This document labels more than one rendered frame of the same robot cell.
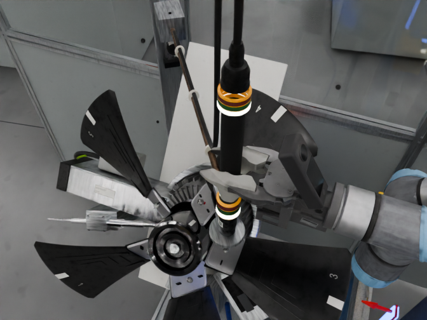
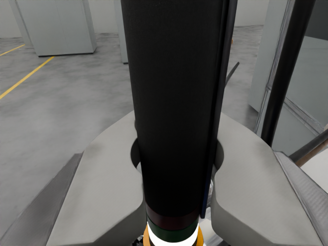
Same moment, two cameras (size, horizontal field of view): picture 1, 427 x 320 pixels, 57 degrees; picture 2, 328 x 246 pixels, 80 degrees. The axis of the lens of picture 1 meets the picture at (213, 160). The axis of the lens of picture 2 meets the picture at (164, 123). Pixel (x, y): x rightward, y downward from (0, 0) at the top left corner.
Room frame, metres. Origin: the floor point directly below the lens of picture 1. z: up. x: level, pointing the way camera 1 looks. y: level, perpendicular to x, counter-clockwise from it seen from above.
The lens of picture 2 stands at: (0.35, -0.10, 1.54)
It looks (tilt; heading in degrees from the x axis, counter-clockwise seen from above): 32 degrees down; 71
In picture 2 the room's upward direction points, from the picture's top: 2 degrees counter-clockwise
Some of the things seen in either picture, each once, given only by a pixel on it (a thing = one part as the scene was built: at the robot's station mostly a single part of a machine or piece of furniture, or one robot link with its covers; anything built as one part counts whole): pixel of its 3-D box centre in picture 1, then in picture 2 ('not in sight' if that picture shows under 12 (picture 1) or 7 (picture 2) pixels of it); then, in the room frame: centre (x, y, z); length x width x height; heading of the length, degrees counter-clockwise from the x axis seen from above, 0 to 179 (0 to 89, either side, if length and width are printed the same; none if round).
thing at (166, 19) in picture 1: (169, 20); not in sight; (0.99, 0.12, 1.36); 0.10 x 0.07 x 0.08; 14
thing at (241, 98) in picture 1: (234, 98); not in sight; (0.38, -0.03, 1.62); 0.04 x 0.04 x 0.03
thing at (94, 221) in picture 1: (98, 221); not in sight; (0.52, 0.29, 1.08); 0.07 x 0.04 x 0.06; 79
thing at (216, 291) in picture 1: (212, 293); not in sight; (0.39, 0.00, 0.91); 0.12 x 0.08 x 0.12; 159
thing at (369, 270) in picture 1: (384, 249); not in sight; (0.30, -0.29, 1.35); 0.11 x 0.08 x 0.11; 147
